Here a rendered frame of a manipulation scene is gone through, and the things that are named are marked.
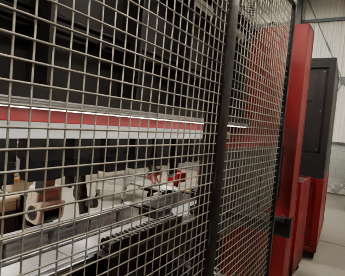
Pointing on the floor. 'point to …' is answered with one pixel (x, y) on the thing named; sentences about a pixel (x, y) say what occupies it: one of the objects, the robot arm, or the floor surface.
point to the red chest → (299, 223)
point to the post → (220, 138)
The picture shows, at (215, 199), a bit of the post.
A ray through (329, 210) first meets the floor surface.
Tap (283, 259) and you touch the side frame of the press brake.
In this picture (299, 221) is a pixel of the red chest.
